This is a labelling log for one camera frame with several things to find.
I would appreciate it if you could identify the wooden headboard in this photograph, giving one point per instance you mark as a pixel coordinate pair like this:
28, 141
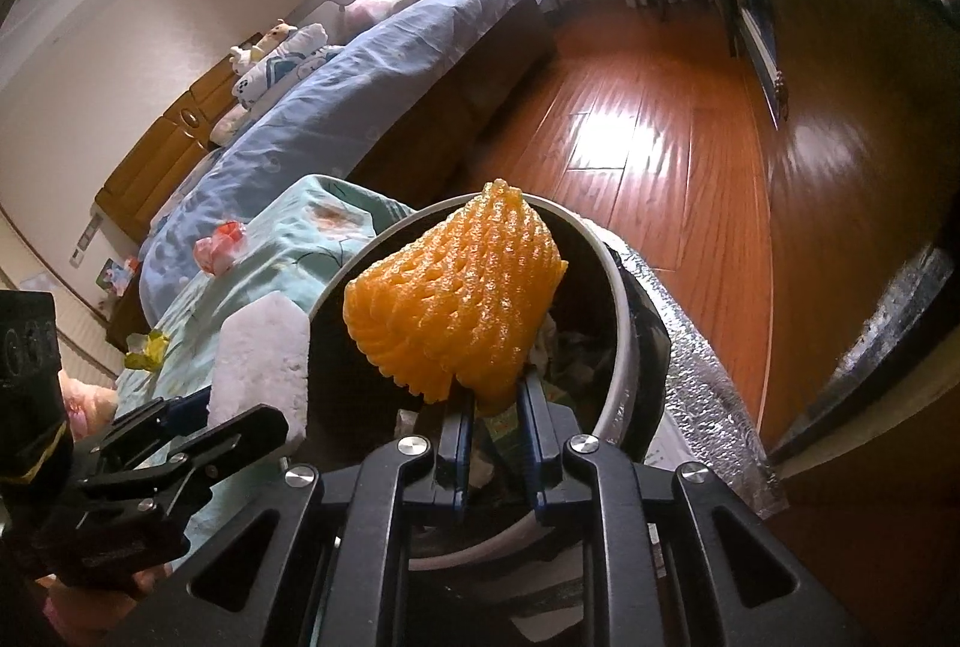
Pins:
165, 159

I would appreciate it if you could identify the silver foil bag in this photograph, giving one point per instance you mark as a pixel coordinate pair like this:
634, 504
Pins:
705, 392

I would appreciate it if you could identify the teal floral blanket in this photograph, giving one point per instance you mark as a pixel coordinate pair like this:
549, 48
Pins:
300, 227

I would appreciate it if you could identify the dark nightstand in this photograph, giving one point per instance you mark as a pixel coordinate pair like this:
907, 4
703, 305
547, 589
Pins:
127, 324

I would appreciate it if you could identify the yellow green wrapper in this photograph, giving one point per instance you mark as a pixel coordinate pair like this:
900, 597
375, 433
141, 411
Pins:
146, 351

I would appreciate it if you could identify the cream teddy bear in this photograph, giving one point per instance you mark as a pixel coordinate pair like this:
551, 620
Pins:
86, 403

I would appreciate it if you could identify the white pillow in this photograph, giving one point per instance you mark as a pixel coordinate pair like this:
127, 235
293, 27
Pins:
231, 123

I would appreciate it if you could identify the person's left hand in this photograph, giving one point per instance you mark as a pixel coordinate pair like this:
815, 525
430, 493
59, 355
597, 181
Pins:
105, 606

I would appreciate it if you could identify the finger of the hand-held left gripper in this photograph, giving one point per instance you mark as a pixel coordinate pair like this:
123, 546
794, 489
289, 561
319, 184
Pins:
232, 444
161, 422

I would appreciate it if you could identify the plush toys on headboard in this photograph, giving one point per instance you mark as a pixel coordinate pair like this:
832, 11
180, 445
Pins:
262, 45

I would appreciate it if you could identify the round trash bin white rim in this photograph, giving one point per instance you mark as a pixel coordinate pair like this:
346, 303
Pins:
651, 354

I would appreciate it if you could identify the red and white snack wrapper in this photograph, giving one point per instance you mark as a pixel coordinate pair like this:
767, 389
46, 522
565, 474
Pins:
219, 249

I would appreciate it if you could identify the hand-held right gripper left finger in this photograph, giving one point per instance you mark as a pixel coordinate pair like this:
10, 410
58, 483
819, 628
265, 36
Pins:
450, 463

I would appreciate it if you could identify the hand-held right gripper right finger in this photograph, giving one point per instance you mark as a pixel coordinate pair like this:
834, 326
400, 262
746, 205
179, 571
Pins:
541, 459

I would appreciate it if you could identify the orange foam fruit net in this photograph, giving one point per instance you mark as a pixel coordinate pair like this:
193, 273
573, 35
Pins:
450, 287

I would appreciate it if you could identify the bed with blue sheet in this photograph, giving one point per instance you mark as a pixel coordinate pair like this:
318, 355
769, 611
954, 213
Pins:
360, 84

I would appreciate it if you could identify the white foam piece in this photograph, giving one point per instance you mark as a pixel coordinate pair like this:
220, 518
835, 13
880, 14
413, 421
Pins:
259, 354

